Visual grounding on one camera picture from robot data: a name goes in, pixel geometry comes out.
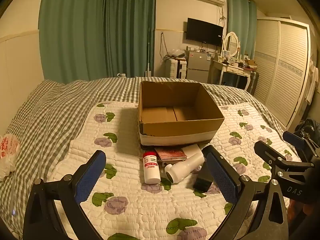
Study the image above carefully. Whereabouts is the red cap white bottle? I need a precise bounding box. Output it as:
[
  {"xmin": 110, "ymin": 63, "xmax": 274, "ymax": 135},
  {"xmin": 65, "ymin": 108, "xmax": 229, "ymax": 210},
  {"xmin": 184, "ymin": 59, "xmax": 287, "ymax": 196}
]
[{"xmin": 143, "ymin": 152, "xmax": 161, "ymax": 185}]

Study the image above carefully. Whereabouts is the large green curtain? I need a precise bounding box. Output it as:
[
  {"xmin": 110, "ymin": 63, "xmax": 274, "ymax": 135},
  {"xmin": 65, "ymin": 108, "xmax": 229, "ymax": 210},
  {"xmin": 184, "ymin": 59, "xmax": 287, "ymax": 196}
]
[{"xmin": 39, "ymin": 0, "xmax": 156, "ymax": 83}]

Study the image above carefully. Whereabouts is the white dressing table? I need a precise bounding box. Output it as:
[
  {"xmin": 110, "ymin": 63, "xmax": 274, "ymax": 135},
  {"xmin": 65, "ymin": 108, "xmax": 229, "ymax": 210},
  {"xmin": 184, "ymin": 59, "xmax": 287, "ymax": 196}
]
[{"xmin": 208, "ymin": 60, "xmax": 254, "ymax": 90}]

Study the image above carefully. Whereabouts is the white floral quilted mat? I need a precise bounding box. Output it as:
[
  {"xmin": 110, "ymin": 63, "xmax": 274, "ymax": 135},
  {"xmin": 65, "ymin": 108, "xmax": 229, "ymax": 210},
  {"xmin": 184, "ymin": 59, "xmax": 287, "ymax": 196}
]
[{"xmin": 50, "ymin": 102, "xmax": 299, "ymax": 239}]

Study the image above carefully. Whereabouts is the green checked bed sheet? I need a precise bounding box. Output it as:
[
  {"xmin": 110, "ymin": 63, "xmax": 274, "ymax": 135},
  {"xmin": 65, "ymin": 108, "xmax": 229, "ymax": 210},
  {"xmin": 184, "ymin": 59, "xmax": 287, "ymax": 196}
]
[{"xmin": 0, "ymin": 76, "xmax": 286, "ymax": 239}]

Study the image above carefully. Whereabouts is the clear water jug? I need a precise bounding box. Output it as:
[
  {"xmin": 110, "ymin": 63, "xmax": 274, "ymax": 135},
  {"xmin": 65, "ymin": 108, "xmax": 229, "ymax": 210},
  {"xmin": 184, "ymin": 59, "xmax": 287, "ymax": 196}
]
[{"xmin": 117, "ymin": 73, "xmax": 126, "ymax": 78}]

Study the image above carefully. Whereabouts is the red patterned booklet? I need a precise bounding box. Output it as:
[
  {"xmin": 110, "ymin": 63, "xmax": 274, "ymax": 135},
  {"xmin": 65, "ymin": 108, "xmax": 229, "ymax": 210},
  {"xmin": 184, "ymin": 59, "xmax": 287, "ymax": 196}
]
[{"xmin": 155, "ymin": 147, "xmax": 187, "ymax": 161}]

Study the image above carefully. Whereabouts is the white flat mop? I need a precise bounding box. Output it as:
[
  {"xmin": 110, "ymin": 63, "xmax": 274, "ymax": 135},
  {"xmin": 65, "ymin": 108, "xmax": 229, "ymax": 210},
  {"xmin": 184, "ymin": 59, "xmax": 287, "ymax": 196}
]
[{"xmin": 145, "ymin": 28, "xmax": 152, "ymax": 77}]

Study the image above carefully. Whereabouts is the open cardboard box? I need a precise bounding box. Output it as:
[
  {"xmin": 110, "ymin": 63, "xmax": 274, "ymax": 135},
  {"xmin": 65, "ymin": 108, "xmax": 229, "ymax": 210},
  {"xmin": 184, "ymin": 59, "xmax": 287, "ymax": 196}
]
[{"xmin": 138, "ymin": 81, "xmax": 225, "ymax": 146}]

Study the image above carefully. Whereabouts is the dark suitcase beside table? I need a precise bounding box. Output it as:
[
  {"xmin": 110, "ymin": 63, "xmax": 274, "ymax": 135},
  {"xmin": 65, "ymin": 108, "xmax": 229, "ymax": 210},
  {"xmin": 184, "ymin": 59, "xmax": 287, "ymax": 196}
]
[{"xmin": 246, "ymin": 71, "xmax": 259, "ymax": 95}]

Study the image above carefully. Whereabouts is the black square box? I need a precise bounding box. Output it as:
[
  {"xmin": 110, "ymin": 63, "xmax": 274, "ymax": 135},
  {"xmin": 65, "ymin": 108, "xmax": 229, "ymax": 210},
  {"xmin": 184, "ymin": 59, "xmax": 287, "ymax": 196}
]
[{"xmin": 193, "ymin": 161, "xmax": 213, "ymax": 192}]

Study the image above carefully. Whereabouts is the white suitcase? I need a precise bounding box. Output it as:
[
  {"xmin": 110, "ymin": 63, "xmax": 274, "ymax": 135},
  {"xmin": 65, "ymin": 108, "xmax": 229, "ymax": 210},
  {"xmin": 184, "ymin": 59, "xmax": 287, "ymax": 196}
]
[{"xmin": 165, "ymin": 58, "xmax": 187, "ymax": 79}]

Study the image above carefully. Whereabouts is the white red plastic bag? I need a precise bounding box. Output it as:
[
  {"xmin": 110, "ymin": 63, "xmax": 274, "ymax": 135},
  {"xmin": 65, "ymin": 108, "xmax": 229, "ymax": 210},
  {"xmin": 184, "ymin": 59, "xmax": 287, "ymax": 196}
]
[{"xmin": 0, "ymin": 134, "xmax": 20, "ymax": 181}]

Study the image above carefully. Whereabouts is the oval white mirror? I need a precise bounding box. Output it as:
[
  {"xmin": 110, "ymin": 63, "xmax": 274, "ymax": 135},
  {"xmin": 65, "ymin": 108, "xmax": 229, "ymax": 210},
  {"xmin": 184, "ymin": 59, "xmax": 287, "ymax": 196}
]
[{"xmin": 222, "ymin": 31, "xmax": 240, "ymax": 57}]

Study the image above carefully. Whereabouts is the white plastic bottle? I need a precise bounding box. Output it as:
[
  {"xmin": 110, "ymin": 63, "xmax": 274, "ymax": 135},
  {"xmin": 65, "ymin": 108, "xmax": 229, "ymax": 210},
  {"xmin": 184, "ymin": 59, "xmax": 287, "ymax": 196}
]
[{"xmin": 164, "ymin": 153, "xmax": 205, "ymax": 184}]

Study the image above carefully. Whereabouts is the silver mini fridge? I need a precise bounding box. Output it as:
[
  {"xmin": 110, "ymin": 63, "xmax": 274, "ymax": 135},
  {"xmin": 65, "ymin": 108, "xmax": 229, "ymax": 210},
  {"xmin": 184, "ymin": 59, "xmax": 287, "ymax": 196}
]
[{"xmin": 186, "ymin": 51, "xmax": 212, "ymax": 83}]

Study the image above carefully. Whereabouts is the white louvered wardrobe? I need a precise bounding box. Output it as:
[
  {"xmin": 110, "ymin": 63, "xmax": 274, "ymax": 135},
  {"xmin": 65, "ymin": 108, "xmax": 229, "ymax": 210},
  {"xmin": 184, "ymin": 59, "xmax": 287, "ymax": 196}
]
[{"xmin": 254, "ymin": 17, "xmax": 311, "ymax": 129}]

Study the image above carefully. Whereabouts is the black wall television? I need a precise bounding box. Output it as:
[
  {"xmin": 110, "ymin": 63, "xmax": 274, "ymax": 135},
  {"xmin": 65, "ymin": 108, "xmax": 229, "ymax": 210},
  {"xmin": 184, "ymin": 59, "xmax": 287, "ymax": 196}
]
[{"xmin": 186, "ymin": 18, "xmax": 223, "ymax": 47}]

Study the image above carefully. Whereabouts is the narrow green curtain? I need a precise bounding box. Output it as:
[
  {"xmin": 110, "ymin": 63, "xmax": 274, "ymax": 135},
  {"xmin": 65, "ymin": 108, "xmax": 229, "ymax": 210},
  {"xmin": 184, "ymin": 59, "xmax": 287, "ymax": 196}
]
[{"xmin": 227, "ymin": 0, "xmax": 257, "ymax": 59}]

